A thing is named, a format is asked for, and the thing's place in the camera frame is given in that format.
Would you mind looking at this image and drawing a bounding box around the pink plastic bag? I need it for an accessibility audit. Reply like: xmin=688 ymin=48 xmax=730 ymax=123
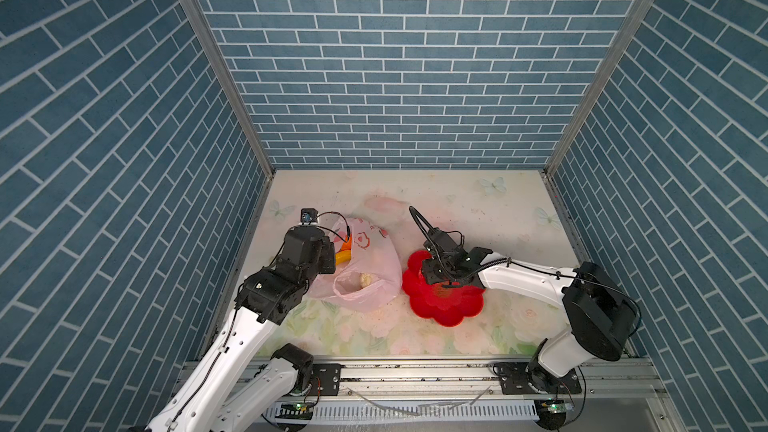
xmin=309 ymin=218 xmax=402 ymax=313

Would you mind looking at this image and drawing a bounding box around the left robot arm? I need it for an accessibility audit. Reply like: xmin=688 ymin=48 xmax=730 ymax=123
xmin=143 ymin=224 xmax=336 ymax=431

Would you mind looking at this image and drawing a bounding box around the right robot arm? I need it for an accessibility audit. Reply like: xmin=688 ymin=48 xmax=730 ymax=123
xmin=422 ymin=227 xmax=640 ymax=392

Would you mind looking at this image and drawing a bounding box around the yellow fake pepper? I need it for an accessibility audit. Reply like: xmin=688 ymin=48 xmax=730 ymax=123
xmin=334 ymin=235 xmax=352 ymax=266

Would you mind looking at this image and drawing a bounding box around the beige fake bun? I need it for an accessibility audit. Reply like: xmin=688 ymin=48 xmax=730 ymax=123
xmin=359 ymin=273 xmax=375 ymax=288

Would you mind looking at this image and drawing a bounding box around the red flower-shaped plate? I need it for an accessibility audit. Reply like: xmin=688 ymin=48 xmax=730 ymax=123
xmin=402 ymin=250 xmax=485 ymax=327

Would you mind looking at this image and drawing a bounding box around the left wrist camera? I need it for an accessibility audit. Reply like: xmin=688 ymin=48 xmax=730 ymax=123
xmin=300 ymin=208 xmax=319 ymax=225

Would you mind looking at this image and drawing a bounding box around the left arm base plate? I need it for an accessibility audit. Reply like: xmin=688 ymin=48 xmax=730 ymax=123
xmin=300 ymin=363 xmax=342 ymax=397

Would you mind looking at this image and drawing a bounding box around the aluminium front rail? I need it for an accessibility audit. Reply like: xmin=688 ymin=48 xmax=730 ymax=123
xmin=170 ymin=356 xmax=670 ymax=403

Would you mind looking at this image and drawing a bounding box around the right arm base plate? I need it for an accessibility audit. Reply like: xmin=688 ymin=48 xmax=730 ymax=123
xmin=491 ymin=362 xmax=583 ymax=395

